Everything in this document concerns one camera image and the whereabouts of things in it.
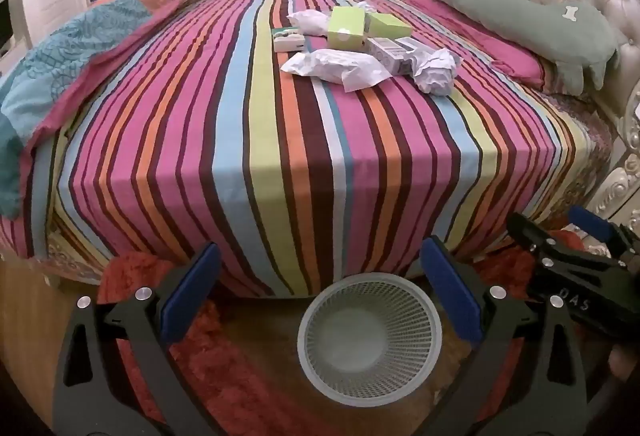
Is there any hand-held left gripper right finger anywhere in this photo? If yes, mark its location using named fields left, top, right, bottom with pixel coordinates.
left=420, top=236, right=588, bottom=436

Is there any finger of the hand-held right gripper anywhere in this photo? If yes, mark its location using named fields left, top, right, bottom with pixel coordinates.
left=569, top=206, right=637, bottom=258
left=507, top=213, right=557, bottom=268

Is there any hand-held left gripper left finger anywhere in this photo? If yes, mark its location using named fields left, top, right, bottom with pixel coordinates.
left=52, top=242, right=233, bottom=436

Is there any white mesh wastebasket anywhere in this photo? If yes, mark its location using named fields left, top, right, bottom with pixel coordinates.
left=297, top=273, right=444, bottom=406

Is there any white paper ball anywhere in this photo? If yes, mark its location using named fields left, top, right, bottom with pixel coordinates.
left=411, top=49, right=462, bottom=96

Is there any white printed box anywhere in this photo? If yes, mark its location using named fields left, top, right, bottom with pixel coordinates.
left=397, top=39, right=432, bottom=67
left=367, top=38, right=415, bottom=76

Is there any white paper bag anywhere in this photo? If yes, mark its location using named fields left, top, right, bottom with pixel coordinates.
left=281, top=48, right=393, bottom=92

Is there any small white green box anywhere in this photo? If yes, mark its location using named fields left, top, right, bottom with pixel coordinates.
left=272, top=27, right=306, bottom=53

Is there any large green tissue box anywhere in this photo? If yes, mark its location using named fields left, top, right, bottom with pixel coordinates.
left=327, top=7, right=370, bottom=50

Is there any small white paper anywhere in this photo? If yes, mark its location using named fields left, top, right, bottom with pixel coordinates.
left=286, top=10, right=332, bottom=36

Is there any red shaggy rug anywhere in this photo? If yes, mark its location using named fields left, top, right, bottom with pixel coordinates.
left=95, top=226, right=640, bottom=436

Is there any striped bed sheet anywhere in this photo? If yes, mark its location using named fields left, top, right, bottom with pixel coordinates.
left=0, top=0, right=601, bottom=299

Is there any pink pillow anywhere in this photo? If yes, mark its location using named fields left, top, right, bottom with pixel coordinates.
left=407, top=0, right=547, bottom=90

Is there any green plush pillow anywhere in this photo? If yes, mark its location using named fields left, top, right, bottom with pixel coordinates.
left=416, top=0, right=620, bottom=97

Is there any blue and orange quilt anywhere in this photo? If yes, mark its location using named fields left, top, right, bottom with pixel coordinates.
left=0, top=0, right=236, bottom=219

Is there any black television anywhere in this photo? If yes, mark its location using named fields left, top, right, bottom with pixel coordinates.
left=0, top=0, right=13, bottom=48

